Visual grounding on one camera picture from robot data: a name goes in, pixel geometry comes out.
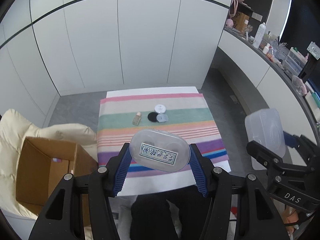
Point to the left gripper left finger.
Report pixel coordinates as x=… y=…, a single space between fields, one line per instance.
x=121 y=166

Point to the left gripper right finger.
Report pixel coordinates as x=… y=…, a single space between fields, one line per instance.
x=196 y=163

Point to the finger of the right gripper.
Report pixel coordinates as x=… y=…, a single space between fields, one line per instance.
x=267 y=156
x=304 y=146

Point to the translucent square plastic container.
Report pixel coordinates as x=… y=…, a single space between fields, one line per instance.
x=264 y=126

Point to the clear oval contact lens case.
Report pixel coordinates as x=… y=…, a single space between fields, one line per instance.
x=159 y=150

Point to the small purple blue tube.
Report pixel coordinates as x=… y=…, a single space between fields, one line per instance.
x=57 y=160

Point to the small glass perfume bottle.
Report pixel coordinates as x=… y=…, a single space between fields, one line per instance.
x=137 y=119

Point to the striped colourful towel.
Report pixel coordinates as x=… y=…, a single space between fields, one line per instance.
x=189 y=118

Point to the grey round lid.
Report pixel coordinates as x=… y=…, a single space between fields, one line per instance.
x=161 y=118

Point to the white round compact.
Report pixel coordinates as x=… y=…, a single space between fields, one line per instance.
x=160 y=109

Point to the brown cardboard box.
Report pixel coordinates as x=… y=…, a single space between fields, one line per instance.
x=37 y=175

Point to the clear drawer organizer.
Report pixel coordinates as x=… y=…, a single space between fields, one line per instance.
x=294 y=62

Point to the cream padded chair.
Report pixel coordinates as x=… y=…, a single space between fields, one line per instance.
x=14 y=129

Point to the white spray bottle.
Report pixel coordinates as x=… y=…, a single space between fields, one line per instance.
x=259 y=35

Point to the brown box on shelf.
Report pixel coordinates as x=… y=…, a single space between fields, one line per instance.
x=240 y=21

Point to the pink plush toy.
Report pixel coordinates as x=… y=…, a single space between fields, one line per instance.
x=229 y=23

